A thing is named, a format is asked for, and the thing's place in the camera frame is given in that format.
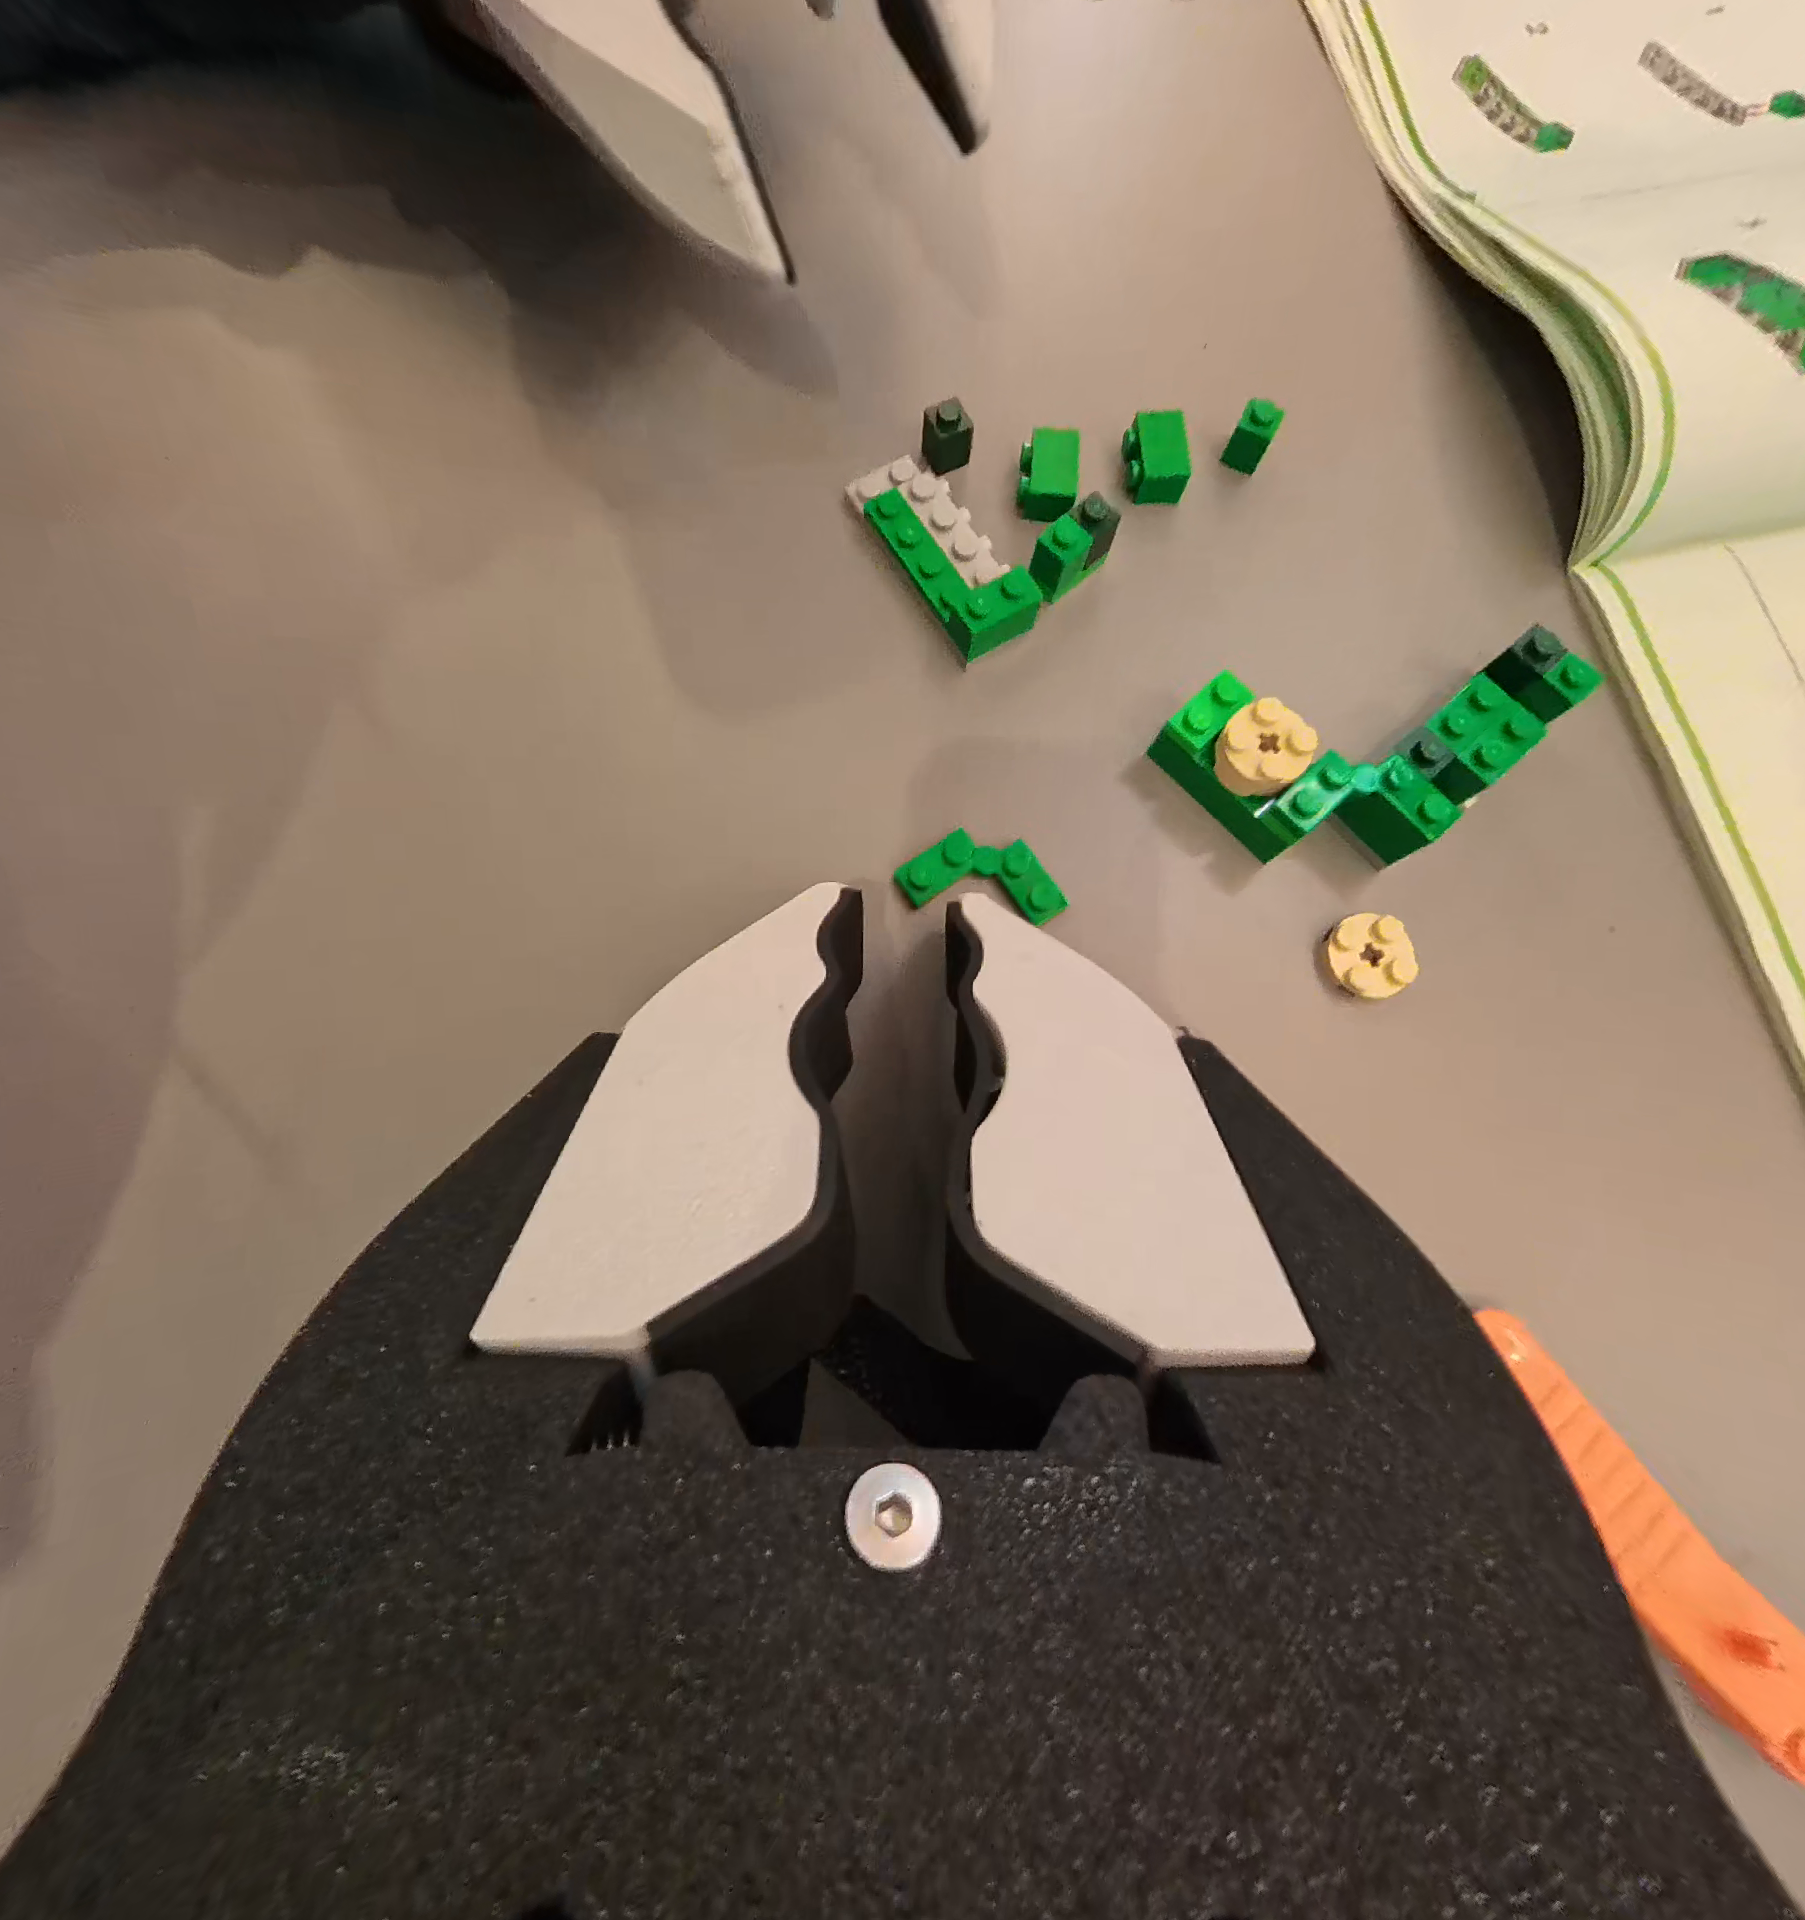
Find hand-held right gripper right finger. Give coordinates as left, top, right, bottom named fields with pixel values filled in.
left=944, top=894, right=1319, bottom=1388

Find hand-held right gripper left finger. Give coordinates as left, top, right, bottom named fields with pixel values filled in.
left=468, top=882, right=864, bottom=1415

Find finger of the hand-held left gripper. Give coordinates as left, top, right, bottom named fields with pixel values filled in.
left=439, top=0, right=801, bottom=289
left=873, top=0, right=994, bottom=157

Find green and dark green bricks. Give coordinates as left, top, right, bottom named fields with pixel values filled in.
left=1031, top=493, right=1123, bottom=602

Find tan round plate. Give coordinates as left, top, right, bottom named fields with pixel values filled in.
left=1326, top=912, right=1422, bottom=1000

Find green angled plate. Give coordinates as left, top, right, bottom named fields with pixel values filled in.
left=895, top=829, right=1069, bottom=924

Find large green brick assembly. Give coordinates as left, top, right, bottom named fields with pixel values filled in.
left=1149, top=622, right=1608, bottom=869

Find dark cloth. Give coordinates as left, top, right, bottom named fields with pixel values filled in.
left=0, top=0, right=447, bottom=99

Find grey and green brick assembly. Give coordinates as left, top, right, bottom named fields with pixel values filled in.
left=848, top=452, right=1048, bottom=664

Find orange brick separator tool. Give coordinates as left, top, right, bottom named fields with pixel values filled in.
left=1473, top=1309, right=1805, bottom=1799

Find brick building instruction booklet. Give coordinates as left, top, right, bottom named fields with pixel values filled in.
left=1301, top=0, right=1805, bottom=1202

